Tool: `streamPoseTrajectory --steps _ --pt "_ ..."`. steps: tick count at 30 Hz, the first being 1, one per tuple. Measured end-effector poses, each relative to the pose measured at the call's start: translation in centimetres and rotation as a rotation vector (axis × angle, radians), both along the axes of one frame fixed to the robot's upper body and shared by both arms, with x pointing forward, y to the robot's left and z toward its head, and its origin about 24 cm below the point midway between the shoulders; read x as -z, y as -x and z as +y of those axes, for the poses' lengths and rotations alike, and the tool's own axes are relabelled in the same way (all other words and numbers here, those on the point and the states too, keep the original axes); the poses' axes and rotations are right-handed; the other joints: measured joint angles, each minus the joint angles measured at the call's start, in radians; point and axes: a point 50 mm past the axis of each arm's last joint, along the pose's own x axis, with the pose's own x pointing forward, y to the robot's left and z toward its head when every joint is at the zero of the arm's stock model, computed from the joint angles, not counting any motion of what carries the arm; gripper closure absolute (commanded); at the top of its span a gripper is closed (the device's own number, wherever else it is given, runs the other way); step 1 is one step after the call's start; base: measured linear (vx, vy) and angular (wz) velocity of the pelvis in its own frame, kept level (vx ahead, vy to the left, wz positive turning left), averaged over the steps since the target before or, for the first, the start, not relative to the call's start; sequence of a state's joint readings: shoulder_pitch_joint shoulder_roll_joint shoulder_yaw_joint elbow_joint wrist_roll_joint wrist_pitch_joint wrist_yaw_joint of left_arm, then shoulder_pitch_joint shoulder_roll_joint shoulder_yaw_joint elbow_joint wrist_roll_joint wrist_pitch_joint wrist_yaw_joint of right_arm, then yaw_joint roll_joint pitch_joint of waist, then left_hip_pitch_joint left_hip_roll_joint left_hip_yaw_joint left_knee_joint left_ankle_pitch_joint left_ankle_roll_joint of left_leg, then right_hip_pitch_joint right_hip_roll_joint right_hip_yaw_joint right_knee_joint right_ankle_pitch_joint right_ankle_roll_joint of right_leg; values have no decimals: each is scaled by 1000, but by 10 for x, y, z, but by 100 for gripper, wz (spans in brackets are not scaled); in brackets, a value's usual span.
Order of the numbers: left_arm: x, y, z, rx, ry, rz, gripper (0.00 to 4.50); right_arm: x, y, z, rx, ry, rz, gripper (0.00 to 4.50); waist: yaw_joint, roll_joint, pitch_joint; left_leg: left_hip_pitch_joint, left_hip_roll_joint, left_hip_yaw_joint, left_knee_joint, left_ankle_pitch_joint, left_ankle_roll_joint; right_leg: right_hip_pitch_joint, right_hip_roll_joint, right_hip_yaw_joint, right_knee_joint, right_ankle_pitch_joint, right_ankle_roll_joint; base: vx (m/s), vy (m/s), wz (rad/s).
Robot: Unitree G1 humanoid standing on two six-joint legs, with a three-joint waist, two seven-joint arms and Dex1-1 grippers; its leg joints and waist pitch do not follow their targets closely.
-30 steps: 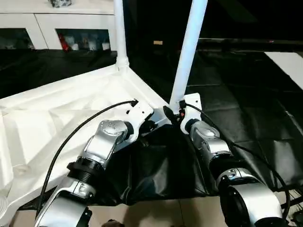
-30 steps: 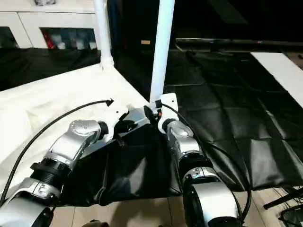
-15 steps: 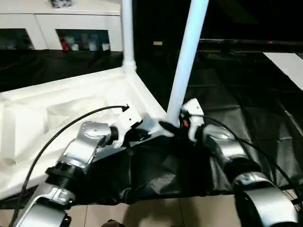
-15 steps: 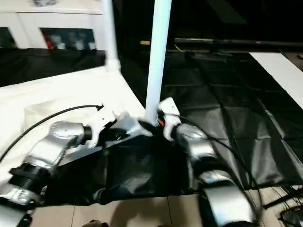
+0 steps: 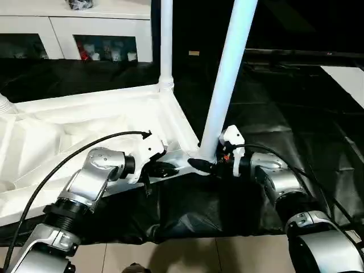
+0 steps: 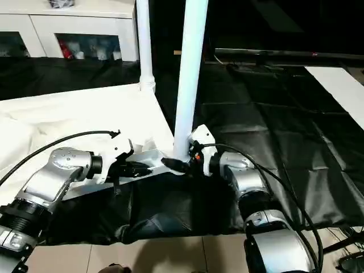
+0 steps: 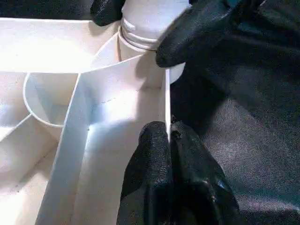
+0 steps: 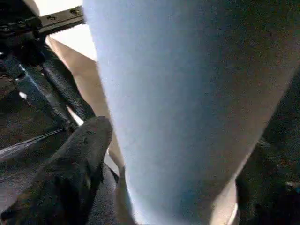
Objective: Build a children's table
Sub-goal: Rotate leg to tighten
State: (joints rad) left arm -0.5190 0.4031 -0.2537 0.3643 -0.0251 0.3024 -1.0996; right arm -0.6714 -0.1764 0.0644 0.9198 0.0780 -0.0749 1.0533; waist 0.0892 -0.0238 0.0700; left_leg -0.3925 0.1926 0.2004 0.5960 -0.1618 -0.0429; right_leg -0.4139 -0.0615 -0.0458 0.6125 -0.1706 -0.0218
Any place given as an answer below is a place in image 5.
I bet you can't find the red item in cabinet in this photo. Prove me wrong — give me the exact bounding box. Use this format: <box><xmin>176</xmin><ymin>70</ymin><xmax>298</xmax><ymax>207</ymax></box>
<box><xmin>77</xmin><ymin>42</ymin><xmax>89</xmax><ymax>61</ymax></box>

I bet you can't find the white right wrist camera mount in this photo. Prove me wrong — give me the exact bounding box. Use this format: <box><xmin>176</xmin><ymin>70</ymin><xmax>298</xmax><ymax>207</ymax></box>
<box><xmin>218</xmin><ymin>123</ymin><xmax>246</xmax><ymax>177</ymax></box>

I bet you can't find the black bundle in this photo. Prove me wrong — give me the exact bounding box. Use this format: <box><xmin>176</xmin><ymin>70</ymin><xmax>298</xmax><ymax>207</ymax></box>
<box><xmin>64</xmin><ymin>0</ymin><xmax>95</xmax><ymax>10</ymax></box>

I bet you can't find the black table mat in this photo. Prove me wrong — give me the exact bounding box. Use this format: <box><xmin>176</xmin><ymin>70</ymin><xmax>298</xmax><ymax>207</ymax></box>
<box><xmin>0</xmin><ymin>56</ymin><xmax>364</xmax><ymax>247</ymax></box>

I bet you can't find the white plastic table top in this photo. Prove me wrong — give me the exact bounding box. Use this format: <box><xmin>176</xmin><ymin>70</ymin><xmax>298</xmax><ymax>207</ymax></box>
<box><xmin>0</xmin><ymin>83</ymin><xmax>213</xmax><ymax>229</ymax></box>

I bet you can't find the white glass-door cabinet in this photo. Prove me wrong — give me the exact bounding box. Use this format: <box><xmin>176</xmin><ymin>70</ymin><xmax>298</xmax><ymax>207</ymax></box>
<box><xmin>0</xmin><ymin>0</ymin><xmax>155</xmax><ymax>63</ymax></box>

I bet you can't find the white board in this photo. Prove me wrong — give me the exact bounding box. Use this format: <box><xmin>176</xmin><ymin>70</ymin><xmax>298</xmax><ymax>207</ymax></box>
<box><xmin>319</xmin><ymin>65</ymin><xmax>364</xmax><ymax>111</ymax></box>

